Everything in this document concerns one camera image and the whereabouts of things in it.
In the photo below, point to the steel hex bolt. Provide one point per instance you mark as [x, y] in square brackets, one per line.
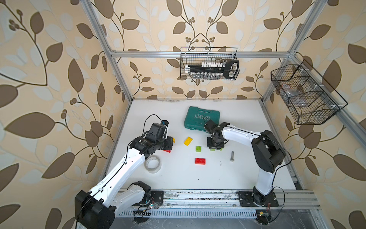
[232, 157]

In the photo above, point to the clear plastic bag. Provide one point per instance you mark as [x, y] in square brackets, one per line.
[294, 97]

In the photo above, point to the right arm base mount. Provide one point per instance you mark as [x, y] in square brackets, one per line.
[257, 199]

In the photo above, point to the clear tape roll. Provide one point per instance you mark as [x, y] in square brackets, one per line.
[153, 164]

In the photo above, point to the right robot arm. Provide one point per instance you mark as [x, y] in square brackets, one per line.
[268, 153]

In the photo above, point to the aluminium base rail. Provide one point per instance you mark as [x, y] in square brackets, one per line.
[228, 199]

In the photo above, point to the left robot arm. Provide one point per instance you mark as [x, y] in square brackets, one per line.
[97, 208]

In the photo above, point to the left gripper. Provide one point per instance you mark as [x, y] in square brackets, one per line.
[169, 143]

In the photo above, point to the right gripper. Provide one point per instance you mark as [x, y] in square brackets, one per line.
[220, 145]

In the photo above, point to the green tool case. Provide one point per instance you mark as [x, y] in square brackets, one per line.
[197, 117]

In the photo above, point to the right wire basket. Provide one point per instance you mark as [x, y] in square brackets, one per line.
[310, 97]

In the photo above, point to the wire basket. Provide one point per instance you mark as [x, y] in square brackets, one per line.
[310, 97]
[196, 55]

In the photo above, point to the back wire basket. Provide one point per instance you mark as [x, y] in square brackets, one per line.
[196, 55]

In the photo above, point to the black socket set rail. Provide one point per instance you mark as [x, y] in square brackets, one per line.
[226, 70]

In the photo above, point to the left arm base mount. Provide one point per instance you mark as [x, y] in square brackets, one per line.
[155, 197]

